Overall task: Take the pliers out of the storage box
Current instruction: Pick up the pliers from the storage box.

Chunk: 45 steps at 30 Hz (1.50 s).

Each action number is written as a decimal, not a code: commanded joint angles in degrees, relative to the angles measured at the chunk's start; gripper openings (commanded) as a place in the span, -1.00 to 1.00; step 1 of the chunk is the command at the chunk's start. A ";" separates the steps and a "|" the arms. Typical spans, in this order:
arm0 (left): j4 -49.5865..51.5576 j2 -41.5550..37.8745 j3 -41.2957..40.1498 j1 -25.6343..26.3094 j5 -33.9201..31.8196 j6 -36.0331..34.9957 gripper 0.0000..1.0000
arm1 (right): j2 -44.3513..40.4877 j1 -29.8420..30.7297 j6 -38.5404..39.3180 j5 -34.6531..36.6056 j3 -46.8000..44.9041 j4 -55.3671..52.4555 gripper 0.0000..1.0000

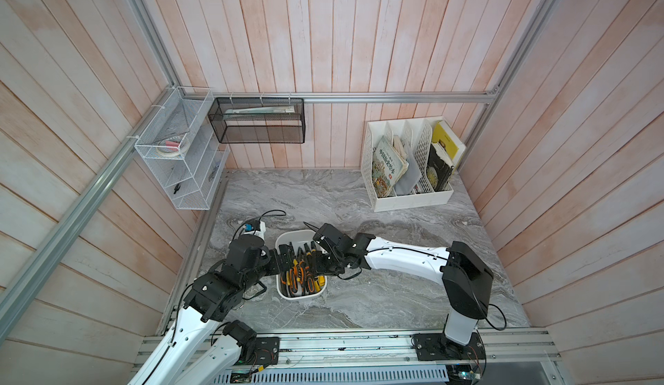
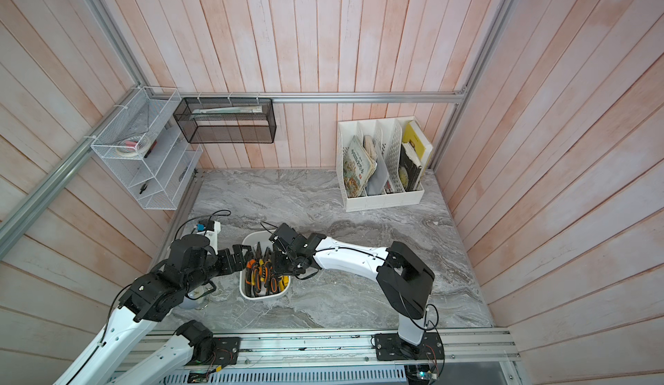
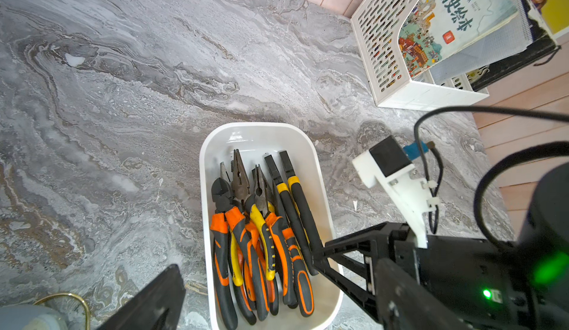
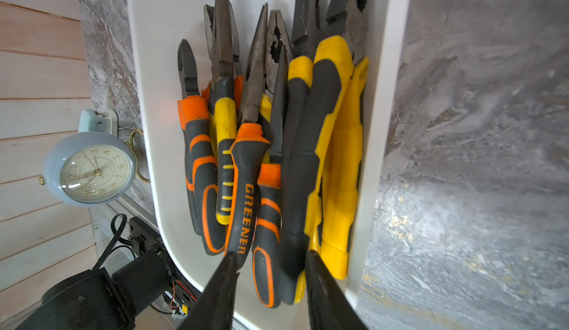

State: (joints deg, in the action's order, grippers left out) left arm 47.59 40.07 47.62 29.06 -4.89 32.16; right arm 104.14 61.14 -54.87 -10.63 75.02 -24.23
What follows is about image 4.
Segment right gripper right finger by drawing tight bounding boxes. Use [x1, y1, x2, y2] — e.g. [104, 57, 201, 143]
[305, 251, 367, 330]

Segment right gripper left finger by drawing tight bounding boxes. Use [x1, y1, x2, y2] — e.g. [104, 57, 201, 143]
[178, 252, 239, 330]

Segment orange black long-nose pliers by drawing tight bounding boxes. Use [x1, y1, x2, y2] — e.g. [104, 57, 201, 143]
[251, 9, 294, 309]

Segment yellow handled pliers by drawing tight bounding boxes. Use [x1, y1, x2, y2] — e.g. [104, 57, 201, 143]
[316, 57, 369, 280]

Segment orange black cutting pliers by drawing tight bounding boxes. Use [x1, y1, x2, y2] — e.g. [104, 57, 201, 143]
[177, 39, 226, 255]

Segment yellow black combination pliers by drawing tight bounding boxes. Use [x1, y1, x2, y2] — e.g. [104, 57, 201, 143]
[279, 0, 369, 305]

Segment white plastic storage box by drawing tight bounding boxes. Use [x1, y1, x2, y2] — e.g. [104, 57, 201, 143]
[126, 0, 415, 330]

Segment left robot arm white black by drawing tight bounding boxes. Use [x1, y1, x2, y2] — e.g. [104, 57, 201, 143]
[17, 214, 199, 329]

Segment orange black greener pliers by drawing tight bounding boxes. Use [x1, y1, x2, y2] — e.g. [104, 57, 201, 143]
[226, 3, 270, 269]

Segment yellow black long-nose pliers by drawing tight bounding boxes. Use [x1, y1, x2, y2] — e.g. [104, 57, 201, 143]
[204, 0, 242, 226]

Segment light blue alarm clock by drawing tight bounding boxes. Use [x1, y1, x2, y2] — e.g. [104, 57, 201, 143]
[39, 108, 151, 207]

